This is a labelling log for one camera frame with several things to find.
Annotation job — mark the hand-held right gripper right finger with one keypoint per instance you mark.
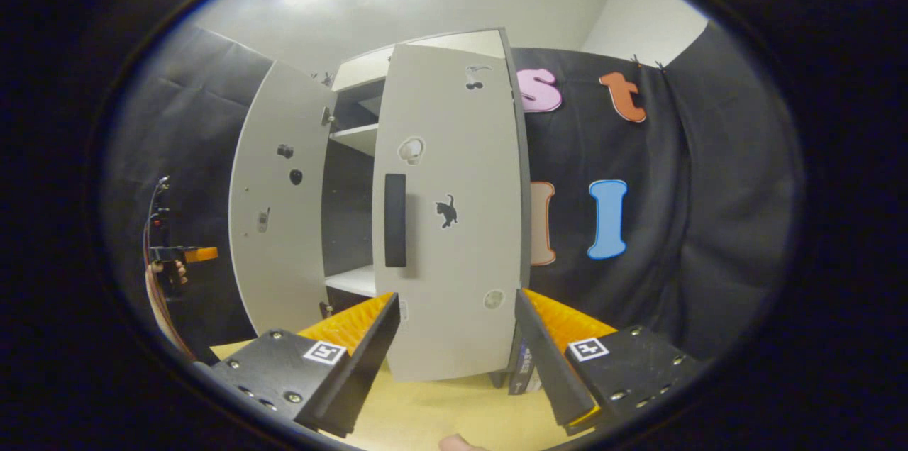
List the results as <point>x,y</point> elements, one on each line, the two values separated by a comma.
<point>543,359</point>

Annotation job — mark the black backdrop cloth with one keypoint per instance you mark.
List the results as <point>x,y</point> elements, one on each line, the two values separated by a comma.
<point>709,188</point>

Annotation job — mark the white shelf board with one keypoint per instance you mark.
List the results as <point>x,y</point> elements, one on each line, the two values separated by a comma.
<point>358,137</point>

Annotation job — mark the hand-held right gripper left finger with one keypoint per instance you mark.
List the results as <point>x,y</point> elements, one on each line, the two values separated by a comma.
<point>369,359</point>

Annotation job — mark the white cabinet door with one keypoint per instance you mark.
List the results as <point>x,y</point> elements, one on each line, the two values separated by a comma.
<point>461,259</point>
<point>273,274</point>

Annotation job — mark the white shoe cabinet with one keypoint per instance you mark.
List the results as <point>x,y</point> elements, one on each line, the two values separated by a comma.
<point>347,210</point>

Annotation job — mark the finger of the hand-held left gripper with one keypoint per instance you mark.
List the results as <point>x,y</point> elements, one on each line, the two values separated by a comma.
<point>198,253</point>

